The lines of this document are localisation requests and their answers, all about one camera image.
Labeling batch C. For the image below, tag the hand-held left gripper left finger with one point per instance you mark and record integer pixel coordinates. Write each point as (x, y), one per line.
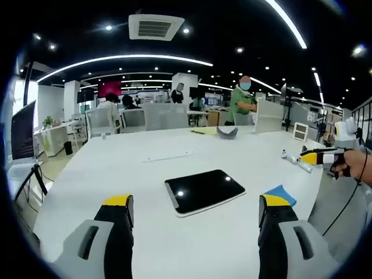
(116, 232)

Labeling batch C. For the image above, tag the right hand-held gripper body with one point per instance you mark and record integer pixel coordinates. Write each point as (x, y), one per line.
(345, 132)

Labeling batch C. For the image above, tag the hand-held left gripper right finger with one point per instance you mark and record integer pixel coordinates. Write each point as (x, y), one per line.
(276, 232)

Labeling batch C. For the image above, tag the blue cleaning cloth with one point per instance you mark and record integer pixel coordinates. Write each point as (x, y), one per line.
(281, 194)

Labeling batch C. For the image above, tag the rectangular mirror with white rim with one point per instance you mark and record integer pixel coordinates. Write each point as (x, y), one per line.
(205, 190)

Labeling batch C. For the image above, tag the person's right hand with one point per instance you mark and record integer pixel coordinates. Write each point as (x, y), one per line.
(356, 165)

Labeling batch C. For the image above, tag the small white framed stand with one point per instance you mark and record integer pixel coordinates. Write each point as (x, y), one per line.
(300, 131)

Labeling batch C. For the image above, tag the black tripod stand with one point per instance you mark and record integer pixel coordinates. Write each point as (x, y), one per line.
(290, 104)

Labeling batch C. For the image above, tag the standing silver panel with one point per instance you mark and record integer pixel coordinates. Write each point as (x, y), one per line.
(268, 117)

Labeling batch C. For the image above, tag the grey curved object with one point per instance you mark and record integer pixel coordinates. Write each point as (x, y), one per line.
(227, 134)

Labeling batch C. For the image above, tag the black waste bin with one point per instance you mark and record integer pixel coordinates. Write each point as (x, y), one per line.
(68, 148)

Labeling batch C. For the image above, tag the black stand with laptop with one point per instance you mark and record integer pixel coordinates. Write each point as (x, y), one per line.
(27, 177)

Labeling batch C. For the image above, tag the yellow paper sheet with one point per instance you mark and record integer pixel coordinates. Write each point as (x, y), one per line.
(205, 132)

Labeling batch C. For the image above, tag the grey office chair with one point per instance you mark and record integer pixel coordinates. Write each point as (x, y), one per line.
(100, 122)
(165, 116)
(133, 120)

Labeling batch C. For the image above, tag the green potted plant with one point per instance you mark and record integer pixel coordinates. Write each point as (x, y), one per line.
(48, 121)

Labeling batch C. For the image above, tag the dark computer monitor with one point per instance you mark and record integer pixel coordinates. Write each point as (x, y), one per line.
(23, 132)

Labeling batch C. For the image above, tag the ceiling air conditioner vent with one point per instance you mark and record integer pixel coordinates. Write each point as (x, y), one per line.
(155, 27)

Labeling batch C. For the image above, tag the red wall screen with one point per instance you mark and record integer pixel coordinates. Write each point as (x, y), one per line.
(109, 88)

